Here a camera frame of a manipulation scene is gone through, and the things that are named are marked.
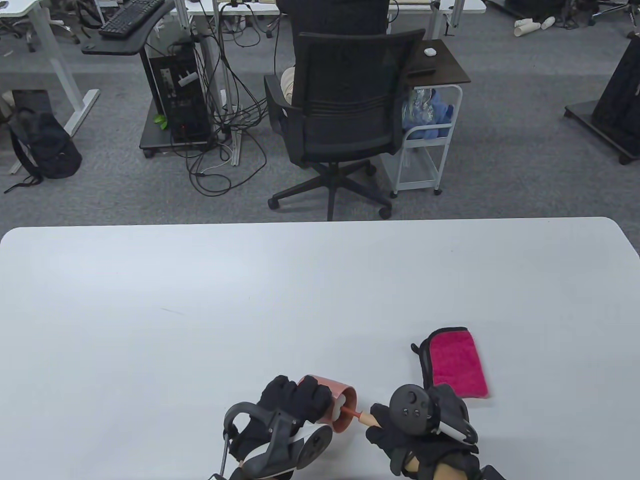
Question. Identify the person's right hand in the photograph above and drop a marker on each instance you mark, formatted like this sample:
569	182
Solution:
415	447

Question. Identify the person's left hand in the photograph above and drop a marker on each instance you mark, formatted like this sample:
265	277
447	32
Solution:
295	400

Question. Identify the pink water cup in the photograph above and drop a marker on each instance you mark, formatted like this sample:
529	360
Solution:
345	400

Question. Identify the white sponge cup brush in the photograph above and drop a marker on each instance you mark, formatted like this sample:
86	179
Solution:
370	420

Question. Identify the magenta cloth with black edge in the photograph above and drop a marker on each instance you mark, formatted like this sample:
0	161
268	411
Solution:
457	360

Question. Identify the person's right forearm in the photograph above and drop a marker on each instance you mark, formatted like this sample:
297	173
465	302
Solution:
440	472

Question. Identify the white paper cup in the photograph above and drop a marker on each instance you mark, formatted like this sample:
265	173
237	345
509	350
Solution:
527	30
548	22
524	22

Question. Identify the grey left hand controller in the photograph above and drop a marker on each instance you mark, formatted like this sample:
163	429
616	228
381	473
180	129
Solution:
285	450

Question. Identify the white power strip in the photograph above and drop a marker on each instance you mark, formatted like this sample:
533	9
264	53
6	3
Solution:
235	150

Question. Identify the black rolling platform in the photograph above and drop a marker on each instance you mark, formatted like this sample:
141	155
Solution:
155	137

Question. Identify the black mesh office chair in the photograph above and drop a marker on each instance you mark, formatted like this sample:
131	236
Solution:
345	100

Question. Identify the blue cloth bundle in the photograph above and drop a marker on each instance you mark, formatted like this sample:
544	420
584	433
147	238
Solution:
440	112

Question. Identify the black computer tower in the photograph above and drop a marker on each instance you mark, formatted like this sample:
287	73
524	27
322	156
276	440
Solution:
182	95

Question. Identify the black remote control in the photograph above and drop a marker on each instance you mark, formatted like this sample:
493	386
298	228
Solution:
421	71

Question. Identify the black backpack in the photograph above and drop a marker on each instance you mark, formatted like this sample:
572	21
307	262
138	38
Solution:
45	145

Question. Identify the white cart with brown top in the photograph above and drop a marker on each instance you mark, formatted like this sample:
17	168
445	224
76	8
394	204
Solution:
442	62

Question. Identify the black curved desk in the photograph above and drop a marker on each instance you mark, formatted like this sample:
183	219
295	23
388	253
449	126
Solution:
117	45

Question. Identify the black panel stand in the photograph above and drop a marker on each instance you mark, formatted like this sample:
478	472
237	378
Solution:
617	100

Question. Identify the long white desk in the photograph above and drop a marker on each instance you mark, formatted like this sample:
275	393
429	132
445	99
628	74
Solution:
415	6

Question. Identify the black keyboard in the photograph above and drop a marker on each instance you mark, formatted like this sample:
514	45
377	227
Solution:
130	17

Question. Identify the white desk with metal legs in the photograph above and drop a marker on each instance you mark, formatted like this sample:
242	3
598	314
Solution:
55	50

